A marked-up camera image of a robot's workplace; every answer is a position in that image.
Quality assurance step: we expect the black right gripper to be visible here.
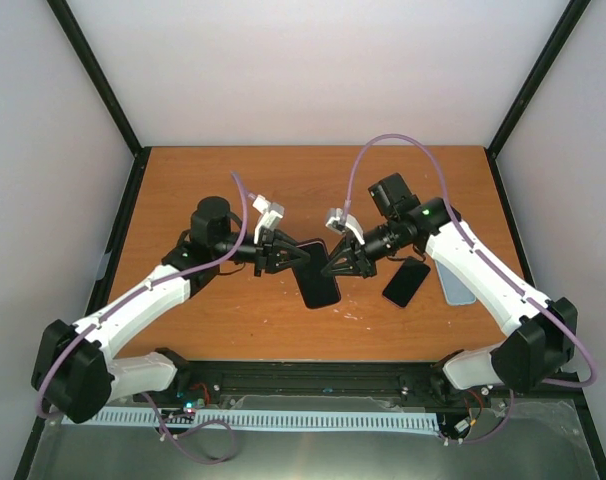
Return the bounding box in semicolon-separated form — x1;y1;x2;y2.
321;217;406;278

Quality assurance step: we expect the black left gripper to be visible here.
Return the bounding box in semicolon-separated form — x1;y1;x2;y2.
214;230;311;278

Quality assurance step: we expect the pink phone black screen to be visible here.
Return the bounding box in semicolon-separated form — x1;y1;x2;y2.
382;257;431;308

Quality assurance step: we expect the light blue phone case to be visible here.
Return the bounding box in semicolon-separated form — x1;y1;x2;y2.
434;261;476;307

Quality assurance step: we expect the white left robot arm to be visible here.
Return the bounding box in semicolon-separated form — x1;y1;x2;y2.
31;196;311;423

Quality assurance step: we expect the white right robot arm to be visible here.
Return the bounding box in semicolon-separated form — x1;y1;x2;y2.
322;173;578;394

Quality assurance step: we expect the metal front plate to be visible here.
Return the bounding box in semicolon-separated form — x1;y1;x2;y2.
28;397;599;479

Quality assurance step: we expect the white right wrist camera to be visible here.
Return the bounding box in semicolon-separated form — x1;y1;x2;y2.
325;208;365;245

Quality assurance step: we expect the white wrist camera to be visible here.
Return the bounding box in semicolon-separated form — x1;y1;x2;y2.
325;208;365;245
251;195;285;244

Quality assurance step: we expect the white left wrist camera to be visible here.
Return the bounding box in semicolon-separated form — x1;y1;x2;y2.
251;195;285;244

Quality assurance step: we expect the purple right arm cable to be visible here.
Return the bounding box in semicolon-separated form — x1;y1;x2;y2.
342;133;600;447

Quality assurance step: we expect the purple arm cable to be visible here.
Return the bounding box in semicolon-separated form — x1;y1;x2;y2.
35;170;250;464
342;133;600;447

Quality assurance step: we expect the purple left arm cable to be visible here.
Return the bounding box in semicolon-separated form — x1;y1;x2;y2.
35;170;250;464

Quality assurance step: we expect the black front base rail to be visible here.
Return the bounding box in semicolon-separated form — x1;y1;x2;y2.
52;359;584;406

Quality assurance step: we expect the black left table rail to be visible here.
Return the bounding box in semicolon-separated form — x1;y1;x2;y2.
85;147;152;315

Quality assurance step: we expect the light blue slotted cable duct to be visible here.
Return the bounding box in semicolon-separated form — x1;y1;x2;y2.
61;404;441;434

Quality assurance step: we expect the black left frame post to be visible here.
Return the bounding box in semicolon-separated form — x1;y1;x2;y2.
46;0;145;151

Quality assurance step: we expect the black frame post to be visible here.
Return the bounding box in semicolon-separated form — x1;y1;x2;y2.
487;0;592;153
46;0;145;151

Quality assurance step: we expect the black right frame post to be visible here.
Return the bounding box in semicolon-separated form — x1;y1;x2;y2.
487;0;592;153

